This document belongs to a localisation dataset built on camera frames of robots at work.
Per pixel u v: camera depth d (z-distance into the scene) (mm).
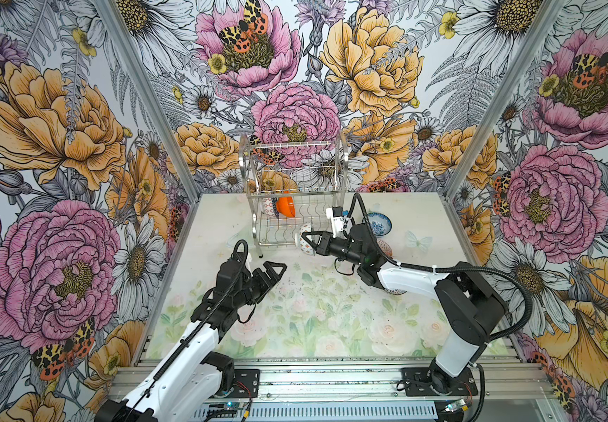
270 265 730
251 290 693
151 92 879
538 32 748
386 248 990
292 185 1231
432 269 533
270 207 1001
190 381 493
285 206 1018
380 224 1101
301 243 814
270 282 715
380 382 761
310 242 795
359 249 680
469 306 476
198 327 526
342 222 773
